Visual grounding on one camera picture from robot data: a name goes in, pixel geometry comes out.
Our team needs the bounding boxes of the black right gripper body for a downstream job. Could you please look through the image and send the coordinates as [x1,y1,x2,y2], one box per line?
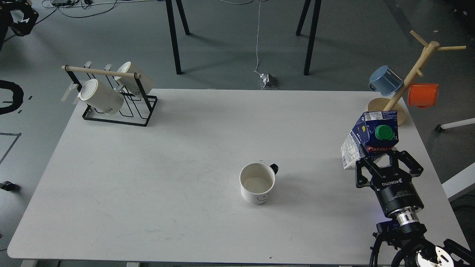
[368,165,424,218]

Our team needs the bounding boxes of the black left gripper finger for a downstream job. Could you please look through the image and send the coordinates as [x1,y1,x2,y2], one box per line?
[10,2,39,36]

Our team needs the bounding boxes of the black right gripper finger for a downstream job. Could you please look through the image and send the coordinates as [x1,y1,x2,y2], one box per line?
[355,156,384,189]
[387,150,424,178]

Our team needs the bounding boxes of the blue white milk carton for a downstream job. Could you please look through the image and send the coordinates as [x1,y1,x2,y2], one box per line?
[341,111,399,169]

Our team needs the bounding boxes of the white smiley face mug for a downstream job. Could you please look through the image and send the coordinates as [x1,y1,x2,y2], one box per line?
[239,162,279,205]

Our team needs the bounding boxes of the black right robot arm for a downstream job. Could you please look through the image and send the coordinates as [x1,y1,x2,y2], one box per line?
[355,146,475,267]

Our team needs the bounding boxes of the orange cup on tree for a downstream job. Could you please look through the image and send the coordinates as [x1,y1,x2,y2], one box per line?
[407,83,439,109]

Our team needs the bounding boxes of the blue cup on tree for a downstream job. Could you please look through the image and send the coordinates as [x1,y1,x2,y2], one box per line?
[368,65,403,96]

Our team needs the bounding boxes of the white table leg base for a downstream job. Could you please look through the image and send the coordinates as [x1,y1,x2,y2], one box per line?
[435,118,475,202]

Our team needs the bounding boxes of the wooden mug tree stand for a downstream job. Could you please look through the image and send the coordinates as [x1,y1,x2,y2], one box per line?
[367,30,468,125]

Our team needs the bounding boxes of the white mug front on rack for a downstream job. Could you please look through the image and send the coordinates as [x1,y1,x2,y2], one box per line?
[78,78,124,115]

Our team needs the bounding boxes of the white mug on rack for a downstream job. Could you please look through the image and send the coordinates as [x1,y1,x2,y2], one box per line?
[114,62,155,95]
[78,78,124,115]

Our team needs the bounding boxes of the white power strip on floor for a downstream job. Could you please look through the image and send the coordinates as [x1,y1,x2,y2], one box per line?
[260,73,278,90]

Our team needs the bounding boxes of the white mug rear on rack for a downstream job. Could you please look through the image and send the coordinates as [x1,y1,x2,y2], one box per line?
[114,62,155,95]

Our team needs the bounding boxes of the black table legs left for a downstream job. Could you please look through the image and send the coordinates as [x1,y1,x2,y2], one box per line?
[165,0,191,75]

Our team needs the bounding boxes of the black table legs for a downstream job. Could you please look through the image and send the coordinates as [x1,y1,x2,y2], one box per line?
[295,0,322,76]
[165,0,191,75]

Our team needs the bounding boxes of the black table legs right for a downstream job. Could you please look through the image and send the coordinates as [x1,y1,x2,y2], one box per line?
[295,0,322,76]

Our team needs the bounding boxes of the black wire mug rack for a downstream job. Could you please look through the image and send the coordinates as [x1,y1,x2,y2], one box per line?
[62,62,158,127]

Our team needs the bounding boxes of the white power cable on floor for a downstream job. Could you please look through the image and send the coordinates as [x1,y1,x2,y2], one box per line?
[215,0,268,90]

